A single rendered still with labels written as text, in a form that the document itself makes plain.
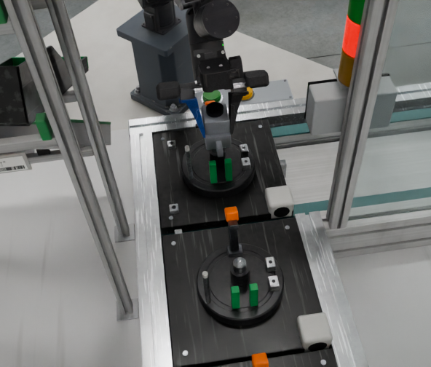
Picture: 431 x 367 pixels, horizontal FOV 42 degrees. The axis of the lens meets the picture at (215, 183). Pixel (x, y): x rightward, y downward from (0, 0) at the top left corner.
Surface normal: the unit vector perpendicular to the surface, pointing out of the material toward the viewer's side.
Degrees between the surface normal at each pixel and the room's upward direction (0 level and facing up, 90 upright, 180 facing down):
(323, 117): 90
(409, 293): 0
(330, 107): 90
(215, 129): 90
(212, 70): 15
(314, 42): 0
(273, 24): 0
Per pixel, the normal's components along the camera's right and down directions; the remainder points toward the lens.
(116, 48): -0.05, -0.64
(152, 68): -0.60, 0.63
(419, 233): 0.14, 0.76
